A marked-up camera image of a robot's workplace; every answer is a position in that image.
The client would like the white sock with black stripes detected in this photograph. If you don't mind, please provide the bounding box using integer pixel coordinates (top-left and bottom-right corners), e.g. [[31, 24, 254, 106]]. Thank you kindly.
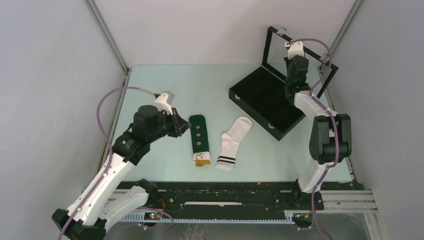
[[215, 116, 252, 170]]

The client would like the left aluminium frame post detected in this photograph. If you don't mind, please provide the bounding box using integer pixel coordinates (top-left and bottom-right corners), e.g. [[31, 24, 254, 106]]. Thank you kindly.
[[84, 0, 130, 74]]

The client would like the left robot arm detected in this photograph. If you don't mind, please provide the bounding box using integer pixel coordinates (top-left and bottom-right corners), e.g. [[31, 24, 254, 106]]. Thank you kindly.
[[52, 105, 191, 240]]

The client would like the black display case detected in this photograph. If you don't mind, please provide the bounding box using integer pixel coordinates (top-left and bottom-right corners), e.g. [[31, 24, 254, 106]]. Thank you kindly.
[[229, 26, 338, 141]]

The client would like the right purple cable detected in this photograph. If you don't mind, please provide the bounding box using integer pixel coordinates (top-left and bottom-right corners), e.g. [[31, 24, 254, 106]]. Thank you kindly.
[[286, 37, 340, 240]]

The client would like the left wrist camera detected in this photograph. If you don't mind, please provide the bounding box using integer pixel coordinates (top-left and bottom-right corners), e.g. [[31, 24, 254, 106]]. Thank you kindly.
[[154, 91, 174, 115]]

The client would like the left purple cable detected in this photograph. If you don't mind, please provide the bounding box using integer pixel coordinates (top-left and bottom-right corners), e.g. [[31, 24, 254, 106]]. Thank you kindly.
[[56, 86, 160, 240]]

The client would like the aluminium frame post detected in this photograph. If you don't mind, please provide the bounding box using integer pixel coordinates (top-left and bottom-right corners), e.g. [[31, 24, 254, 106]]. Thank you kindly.
[[84, 0, 130, 74], [318, 0, 365, 74]]

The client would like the green snowman sock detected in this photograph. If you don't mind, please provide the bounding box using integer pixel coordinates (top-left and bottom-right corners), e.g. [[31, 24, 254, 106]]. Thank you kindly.
[[189, 114, 211, 167]]

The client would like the right aluminium frame post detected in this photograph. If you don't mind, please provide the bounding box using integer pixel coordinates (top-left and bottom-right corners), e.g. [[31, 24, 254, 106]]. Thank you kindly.
[[318, 0, 365, 74]]

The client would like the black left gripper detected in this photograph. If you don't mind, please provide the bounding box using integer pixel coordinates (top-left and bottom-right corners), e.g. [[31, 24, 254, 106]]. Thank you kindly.
[[147, 107, 192, 143]]

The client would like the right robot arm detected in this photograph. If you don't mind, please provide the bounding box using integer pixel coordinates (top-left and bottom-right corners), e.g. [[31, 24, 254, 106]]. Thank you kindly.
[[284, 55, 352, 209]]

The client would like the purple cable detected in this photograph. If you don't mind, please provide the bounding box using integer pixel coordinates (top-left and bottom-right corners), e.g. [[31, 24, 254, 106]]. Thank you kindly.
[[56, 86, 160, 240], [286, 37, 340, 240]]

